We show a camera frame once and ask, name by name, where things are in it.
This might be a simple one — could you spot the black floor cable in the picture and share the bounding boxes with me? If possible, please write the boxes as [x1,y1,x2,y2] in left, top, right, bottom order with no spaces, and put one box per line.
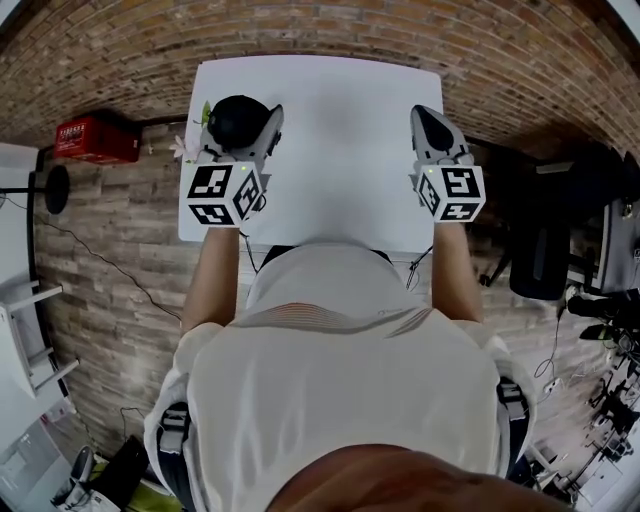
[33,213,185,322]

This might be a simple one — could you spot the small white side table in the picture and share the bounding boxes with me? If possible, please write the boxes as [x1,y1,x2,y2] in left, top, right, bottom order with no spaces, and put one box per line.
[0,281,82,402]

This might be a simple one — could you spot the person's face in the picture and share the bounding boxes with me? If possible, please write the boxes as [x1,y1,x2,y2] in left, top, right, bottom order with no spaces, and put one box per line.
[266,443,572,512]

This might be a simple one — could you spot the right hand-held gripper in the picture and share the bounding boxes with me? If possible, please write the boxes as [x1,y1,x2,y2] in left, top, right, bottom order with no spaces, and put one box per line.
[407,104,489,224]

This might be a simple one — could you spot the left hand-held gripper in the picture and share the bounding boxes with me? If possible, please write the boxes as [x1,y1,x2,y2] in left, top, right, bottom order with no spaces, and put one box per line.
[179,102,286,229]

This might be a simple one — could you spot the lime green mat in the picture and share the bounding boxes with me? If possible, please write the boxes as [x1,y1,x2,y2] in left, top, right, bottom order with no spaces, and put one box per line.
[88,461,177,512]

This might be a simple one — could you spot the grey harness strap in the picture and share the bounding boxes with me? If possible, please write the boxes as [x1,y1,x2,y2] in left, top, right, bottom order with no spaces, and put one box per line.
[493,373,530,477]
[156,401,195,512]

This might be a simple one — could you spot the red plastic crate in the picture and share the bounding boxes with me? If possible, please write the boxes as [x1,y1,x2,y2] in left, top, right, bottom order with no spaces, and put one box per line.
[53,115,142,165]

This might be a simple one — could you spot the black camera gear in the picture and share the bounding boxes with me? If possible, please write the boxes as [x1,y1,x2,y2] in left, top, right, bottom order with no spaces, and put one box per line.
[566,286,640,347]

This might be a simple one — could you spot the black tripod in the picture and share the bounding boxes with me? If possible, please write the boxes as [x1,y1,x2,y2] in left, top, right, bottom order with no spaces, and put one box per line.
[588,368,640,442]

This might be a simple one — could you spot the pink artificial flowers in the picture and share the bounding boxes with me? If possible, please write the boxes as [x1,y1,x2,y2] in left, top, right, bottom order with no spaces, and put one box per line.
[168,99,215,165]

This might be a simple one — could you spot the person's right forearm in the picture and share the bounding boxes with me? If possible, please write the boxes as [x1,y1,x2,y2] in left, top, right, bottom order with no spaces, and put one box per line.
[428,218,485,325]

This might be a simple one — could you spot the black bag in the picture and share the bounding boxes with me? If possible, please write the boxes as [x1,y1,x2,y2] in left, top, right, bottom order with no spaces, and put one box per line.
[91,433,151,507]

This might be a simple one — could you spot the black standing fan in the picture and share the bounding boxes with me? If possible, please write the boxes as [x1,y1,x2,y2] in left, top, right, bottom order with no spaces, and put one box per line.
[0,164,72,217]

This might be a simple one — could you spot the white desk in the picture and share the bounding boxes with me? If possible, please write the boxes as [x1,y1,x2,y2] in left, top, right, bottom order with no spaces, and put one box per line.
[598,198,640,297]

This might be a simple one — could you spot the person's black trousers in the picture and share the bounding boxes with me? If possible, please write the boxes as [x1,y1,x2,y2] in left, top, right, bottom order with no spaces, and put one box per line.
[261,243,395,267]

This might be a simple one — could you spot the person's left forearm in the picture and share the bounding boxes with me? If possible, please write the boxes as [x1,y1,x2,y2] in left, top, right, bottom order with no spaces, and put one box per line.
[181,223,252,332]

